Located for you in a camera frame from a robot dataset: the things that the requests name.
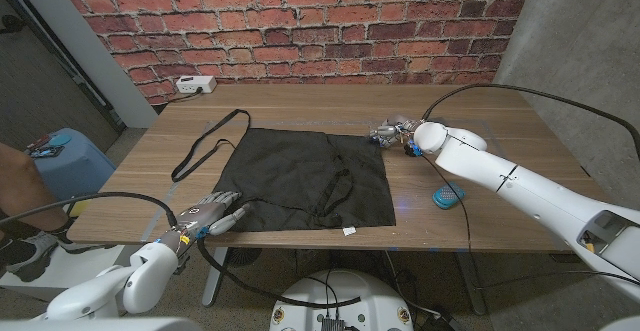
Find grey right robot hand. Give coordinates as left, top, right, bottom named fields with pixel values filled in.
left=368, top=114, right=426, bottom=150

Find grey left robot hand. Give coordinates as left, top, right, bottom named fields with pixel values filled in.
left=159, top=190, right=251, bottom=255

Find black apron with straps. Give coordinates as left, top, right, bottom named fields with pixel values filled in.
left=171, top=108, right=397, bottom=237

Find teal perforated block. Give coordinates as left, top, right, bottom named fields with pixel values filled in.
left=432, top=182, right=466, bottom=210

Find black round fan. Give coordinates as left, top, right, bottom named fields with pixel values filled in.
left=219, top=247, right=264, bottom=268

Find metal table leg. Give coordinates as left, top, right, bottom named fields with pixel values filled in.
left=454, top=251, right=486, bottom=316
left=201, top=246, right=231, bottom=307

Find yellow white object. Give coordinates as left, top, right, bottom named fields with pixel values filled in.
left=64, top=199, right=94, bottom=218

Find white power strip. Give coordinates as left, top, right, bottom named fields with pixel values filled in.
left=175, top=74, right=218, bottom=95

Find red brick printed backdrop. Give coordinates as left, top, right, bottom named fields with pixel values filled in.
left=51, top=0, right=536, bottom=106

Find blue plastic stool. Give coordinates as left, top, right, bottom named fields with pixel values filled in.
left=27, top=128, right=117, bottom=207

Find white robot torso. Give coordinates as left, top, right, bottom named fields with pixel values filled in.
left=269, top=269, right=415, bottom=331

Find small items on container lid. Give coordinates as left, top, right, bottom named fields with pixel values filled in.
left=24, top=133, right=71, bottom=160

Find grey black sneaker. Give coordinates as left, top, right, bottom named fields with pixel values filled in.
left=0, top=233, right=69, bottom=283

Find black looping wrist cable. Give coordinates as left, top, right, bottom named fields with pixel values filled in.
left=196, top=238, right=362, bottom=309

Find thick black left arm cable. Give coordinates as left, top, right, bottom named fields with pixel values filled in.
left=0, top=191, right=179, bottom=227

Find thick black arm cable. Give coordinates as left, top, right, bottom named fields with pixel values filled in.
left=421, top=83, right=640, bottom=162
left=0, top=191, right=179, bottom=227

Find black power strip cord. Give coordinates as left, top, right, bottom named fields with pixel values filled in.
left=167, top=86, right=204, bottom=105

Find thin black wrist wire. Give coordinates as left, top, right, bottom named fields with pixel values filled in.
left=422, top=153, right=474, bottom=292

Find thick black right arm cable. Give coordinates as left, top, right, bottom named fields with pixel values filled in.
left=421, top=83, right=640, bottom=162

